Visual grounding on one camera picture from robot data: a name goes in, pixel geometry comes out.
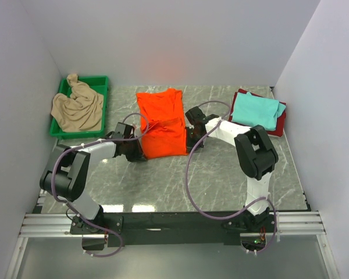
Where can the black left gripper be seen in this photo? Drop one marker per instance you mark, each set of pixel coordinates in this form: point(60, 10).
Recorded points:
point(139, 155)

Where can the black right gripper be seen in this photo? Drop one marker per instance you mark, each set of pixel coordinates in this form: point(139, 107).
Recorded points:
point(190, 146)

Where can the orange t-shirt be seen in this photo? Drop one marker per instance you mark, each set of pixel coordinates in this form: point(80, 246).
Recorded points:
point(162, 123)

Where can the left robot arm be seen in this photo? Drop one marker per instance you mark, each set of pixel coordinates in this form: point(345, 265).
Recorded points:
point(66, 172)

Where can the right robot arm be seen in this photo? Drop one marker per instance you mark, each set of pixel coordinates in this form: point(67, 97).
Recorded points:
point(256, 156)

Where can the folded teal t-shirt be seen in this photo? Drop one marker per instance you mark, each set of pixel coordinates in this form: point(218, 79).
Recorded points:
point(257, 112)

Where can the beige t-shirt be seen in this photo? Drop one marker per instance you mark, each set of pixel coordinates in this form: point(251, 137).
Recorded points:
point(81, 111)

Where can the green plastic tray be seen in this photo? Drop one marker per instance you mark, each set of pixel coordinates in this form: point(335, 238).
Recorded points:
point(101, 85)

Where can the folded dark red t-shirt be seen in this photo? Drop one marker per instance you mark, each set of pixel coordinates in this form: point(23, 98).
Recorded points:
point(279, 128)

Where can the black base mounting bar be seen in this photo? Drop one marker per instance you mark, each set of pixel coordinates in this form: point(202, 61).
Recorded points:
point(158, 228)

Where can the aluminium frame rail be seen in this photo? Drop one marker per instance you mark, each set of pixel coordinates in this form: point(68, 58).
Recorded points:
point(58, 225)

